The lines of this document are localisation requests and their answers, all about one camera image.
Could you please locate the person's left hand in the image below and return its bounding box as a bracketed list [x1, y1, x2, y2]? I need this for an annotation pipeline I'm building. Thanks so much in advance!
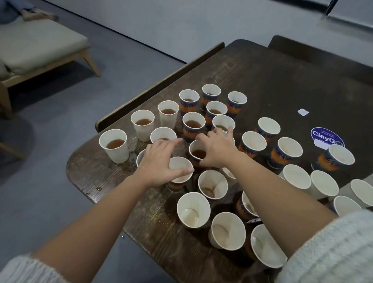
[131, 136, 197, 191]

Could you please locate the person's right hand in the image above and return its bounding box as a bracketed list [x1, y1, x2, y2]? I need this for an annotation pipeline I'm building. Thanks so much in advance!
[194, 128, 241, 170]

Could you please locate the group of paper cups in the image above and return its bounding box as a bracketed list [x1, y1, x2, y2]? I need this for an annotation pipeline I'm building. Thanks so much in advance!
[92, 77, 373, 275]

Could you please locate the person's right forearm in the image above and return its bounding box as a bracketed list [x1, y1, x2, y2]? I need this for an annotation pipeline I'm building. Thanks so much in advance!
[220, 153, 373, 283]

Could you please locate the person's left forearm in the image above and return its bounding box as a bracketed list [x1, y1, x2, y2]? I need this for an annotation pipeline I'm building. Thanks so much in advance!
[29, 169, 154, 283]

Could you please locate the dark wooden table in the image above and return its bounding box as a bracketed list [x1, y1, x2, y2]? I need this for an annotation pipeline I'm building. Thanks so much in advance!
[60, 31, 373, 283]

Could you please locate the round blue sticker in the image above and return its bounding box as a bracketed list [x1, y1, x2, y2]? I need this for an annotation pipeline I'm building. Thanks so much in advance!
[310, 126, 346, 151]

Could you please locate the dark wooden chair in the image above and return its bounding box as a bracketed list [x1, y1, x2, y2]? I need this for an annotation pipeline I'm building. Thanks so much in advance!
[266, 35, 373, 88]

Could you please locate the beige cushioned lounge chair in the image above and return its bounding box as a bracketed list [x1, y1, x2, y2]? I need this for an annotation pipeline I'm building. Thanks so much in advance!
[0, 14, 105, 120]

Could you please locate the white wall panel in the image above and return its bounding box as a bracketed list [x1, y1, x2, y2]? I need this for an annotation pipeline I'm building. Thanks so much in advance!
[326, 0, 373, 33]

